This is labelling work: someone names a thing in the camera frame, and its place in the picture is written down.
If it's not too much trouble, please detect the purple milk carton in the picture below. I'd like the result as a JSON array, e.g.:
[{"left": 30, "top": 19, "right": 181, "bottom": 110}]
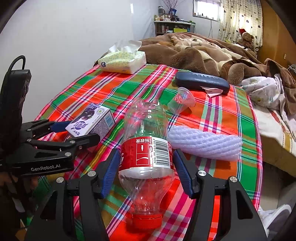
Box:
[{"left": 65, "top": 103, "right": 115, "bottom": 140}]

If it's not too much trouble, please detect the white foam fruit net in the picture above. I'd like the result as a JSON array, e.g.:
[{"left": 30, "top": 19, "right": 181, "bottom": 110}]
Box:
[{"left": 168, "top": 126, "right": 242, "bottom": 161}]

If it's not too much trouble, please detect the cola plastic bottle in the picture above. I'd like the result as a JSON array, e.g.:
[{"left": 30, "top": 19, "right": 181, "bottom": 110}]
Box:
[{"left": 118, "top": 98, "right": 175, "bottom": 230}]

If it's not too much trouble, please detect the white trash bin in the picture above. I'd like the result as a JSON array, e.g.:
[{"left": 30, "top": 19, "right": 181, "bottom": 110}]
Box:
[{"left": 257, "top": 204, "right": 292, "bottom": 240}]

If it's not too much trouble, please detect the plaid red green bedsheet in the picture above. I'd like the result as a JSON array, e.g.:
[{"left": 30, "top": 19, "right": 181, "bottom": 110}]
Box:
[{"left": 38, "top": 65, "right": 262, "bottom": 240}]

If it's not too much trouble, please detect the floral bed mattress sheet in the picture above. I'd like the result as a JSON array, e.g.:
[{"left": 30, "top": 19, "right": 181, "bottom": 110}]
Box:
[{"left": 252, "top": 103, "right": 295, "bottom": 177}]

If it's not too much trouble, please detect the green tissue pack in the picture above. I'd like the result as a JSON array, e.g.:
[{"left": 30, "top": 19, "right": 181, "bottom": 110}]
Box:
[{"left": 98, "top": 40, "right": 147, "bottom": 74}]

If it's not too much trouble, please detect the clear plastic cup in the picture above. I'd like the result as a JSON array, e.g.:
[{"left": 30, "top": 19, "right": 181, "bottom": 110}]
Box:
[{"left": 168, "top": 87, "right": 195, "bottom": 115}]

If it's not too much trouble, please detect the pink paper scrap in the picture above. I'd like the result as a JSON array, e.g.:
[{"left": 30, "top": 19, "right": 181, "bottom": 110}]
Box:
[{"left": 201, "top": 87, "right": 223, "bottom": 98}]

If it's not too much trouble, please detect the white floral pillow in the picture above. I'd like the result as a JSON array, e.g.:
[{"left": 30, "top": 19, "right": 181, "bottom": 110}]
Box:
[{"left": 239, "top": 74, "right": 285, "bottom": 111}]

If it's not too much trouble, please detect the dark blue glasses case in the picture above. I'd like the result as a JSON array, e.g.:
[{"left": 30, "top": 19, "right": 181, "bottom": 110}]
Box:
[{"left": 175, "top": 71, "right": 230, "bottom": 95}]

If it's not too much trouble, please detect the brown fleece blanket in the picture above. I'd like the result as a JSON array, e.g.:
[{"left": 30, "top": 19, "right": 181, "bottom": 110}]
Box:
[{"left": 140, "top": 33, "right": 295, "bottom": 114}]

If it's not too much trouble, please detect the cluttered shelf unit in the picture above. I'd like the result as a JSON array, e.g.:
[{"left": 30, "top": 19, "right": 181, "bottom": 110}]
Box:
[{"left": 154, "top": 14, "right": 196, "bottom": 36}]

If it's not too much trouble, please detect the teddy bear santa hat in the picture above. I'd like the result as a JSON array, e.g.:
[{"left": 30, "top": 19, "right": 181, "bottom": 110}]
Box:
[{"left": 237, "top": 29, "right": 256, "bottom": 57}]

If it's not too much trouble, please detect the wooden wardrobe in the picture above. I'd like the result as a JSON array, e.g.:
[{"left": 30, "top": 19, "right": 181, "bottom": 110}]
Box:
[{"left": 257, "top": 1, "right": 295, "bottom": 68}]

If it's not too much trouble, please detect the dried branch vase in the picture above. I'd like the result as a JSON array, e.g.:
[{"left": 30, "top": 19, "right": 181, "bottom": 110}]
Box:
[{"left": 162, "top": 0, "right": 185, "bottom": 10}]

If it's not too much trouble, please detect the patterned curtain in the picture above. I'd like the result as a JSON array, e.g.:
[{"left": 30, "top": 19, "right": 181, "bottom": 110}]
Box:
[{"left": 218, "top": 0, "right": 263, "bottom": 47}]

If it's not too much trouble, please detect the window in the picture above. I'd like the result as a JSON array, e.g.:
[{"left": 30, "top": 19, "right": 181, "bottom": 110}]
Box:
[{"left": 193, "top": 0, "right": 222, "bottom": 21}]

